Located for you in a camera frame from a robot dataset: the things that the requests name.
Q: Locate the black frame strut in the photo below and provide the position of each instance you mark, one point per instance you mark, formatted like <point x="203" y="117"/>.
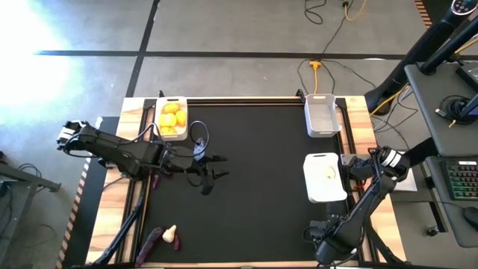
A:
<point x="123" y="231"/>
<point x="381" y="246"/>

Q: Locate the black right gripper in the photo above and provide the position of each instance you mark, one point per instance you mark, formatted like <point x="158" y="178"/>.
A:
<point x="360" y="169"/>

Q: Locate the white paper sheet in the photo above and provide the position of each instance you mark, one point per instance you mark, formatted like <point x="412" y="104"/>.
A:
<point x="409" y="183"/>

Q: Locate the black desk leg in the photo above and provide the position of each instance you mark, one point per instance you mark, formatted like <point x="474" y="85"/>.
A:
<point x="422" y="151"/>

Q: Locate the black monitor pole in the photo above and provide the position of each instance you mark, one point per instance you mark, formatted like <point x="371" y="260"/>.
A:
<point x="448" y="48"/>

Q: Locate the grey desk top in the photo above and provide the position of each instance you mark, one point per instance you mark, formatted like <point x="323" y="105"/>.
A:
<point x="429" y="112"/>

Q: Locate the black tower fan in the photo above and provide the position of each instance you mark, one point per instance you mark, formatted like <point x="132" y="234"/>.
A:
<point x="418" y="48"/>

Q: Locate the grey metal stand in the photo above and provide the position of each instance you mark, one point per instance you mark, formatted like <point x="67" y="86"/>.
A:
<point x="22" y="179"/>

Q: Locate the yellow lemon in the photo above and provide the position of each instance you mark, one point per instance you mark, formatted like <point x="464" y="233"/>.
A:
<point x="167" y="120"/>
<point x="168" y="130"/>

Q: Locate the small black post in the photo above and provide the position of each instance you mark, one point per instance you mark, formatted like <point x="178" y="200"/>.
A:
<point x="300" y="94"/>
<point x="161" y="94"/>

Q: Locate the flat black desk device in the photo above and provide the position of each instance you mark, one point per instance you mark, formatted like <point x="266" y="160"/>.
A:
<point x="470" y="74"/>

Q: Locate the white plastic basket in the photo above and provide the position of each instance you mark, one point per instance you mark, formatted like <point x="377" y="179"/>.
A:
<point x="317" y="187"/>
<point x="185" y="134"/>
<point x="323" y="119"/>

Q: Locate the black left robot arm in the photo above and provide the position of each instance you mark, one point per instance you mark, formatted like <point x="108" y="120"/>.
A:
<point x="112" y="149"/>

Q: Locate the small purple sweet potato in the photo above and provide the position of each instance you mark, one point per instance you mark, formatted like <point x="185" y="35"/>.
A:
<point x="176" y="243"/>
<point x="156" y="182"/>

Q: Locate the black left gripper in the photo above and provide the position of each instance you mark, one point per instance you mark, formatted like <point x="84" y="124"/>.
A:
<point x="183" y="162"/>

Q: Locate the black caster wheel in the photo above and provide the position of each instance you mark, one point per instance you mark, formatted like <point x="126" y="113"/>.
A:
<point x="433" y="231"/>

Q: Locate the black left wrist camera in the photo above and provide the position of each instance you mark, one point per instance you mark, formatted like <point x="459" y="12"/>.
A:
<point x="199" y="149"/>

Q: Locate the long purple sweet potato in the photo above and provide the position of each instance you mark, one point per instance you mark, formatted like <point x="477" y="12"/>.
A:
<point x="149" y="244"/>

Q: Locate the grey keyboard desk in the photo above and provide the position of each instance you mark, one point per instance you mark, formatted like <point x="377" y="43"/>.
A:
<point x="448" y="216"/>

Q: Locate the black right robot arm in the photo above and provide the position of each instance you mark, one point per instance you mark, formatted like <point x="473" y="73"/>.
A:
<point x="366" y="201"/>

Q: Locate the black computer mouse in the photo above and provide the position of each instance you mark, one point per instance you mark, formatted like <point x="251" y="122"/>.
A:
<point x="472" y="218"/>

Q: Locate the white garlic bulb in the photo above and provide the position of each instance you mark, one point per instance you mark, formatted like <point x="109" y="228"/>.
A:
<point x="170" y="234"/>
<point x="331" y="173"/>

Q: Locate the backlit black keyboard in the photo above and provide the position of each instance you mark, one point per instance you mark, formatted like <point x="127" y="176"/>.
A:
<point x="461" y="179"/>

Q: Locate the black aluminium table frame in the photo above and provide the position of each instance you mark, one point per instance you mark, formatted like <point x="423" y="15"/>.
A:
<point x="242" y="101"/>

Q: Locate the black table mat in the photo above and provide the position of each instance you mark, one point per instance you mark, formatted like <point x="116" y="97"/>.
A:
<point x="254" y="209"/>

